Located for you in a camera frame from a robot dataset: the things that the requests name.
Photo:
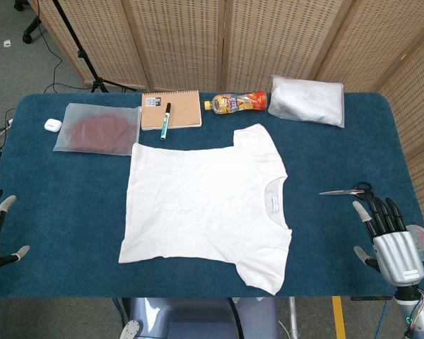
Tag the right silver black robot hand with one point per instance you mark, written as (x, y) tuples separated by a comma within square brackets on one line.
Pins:
[(399, 254)]

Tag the white t-shirt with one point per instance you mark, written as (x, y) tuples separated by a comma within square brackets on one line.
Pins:
[(198, 197)]

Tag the blue felt table cloth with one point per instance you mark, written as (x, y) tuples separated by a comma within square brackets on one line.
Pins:
[(56, 212)]

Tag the yellow floor tape strip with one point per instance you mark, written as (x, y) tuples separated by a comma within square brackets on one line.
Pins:
[(338, 318)]

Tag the white metal table leg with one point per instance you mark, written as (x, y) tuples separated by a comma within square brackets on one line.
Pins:
[(293, 314)]

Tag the white earbuds case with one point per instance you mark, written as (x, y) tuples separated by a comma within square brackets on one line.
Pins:
[(52, 125)]

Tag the frosted bag with maroon garment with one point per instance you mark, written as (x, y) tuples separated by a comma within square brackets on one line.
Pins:
[(95, 130)]

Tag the clear bag with white garment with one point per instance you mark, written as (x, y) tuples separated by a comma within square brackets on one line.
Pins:
[(307, 100)]

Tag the white paper scrap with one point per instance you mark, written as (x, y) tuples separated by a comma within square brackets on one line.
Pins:
[(7, 43)]

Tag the black tripod stand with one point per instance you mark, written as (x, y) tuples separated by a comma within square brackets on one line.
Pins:
[(80, 53)]

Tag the blue-grey robot torso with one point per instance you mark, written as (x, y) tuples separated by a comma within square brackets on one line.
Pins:
[(198, 318)]

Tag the green marker pen black cap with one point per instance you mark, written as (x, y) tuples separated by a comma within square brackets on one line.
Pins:
[(165, 121)]

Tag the black office chair base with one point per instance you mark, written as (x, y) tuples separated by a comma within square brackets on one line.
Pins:
[(32, 30)]

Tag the orange drink plastic bottle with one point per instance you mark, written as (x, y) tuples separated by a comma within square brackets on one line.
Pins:
[(236, 102)]

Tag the brown kraft spiral notebook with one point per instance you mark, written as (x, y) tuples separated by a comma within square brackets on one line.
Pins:
[(183, 109)]

